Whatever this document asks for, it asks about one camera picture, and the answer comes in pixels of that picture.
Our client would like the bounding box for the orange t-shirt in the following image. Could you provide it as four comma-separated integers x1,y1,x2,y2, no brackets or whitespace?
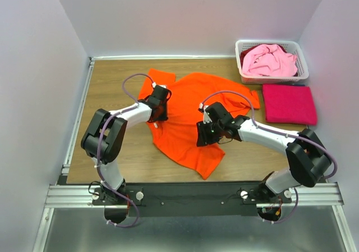
139,68,260,180

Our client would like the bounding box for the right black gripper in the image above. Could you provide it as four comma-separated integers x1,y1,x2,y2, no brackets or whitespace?
195,119,223,146

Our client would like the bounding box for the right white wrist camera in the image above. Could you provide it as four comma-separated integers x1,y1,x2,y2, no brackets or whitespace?
198,103,212,124

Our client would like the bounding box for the white plastic basket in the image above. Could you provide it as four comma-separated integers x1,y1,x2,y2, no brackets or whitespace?
235,39,309,84

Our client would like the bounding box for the folded magenta t-shirt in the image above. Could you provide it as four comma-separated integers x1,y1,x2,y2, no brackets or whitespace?
262,84,318,126

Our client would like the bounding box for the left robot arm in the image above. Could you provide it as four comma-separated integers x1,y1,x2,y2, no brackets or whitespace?
81,84,172,204

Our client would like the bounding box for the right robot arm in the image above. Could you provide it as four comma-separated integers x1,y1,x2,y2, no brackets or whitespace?
196,102,332,203

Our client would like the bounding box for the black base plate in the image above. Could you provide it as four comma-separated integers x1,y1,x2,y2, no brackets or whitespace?
88,181,292,226

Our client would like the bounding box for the pink t-shirt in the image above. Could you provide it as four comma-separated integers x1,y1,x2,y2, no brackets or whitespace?
242,44,298,77

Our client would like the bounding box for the aluminium frame rail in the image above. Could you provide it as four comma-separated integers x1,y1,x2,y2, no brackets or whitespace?
33,183,357,251

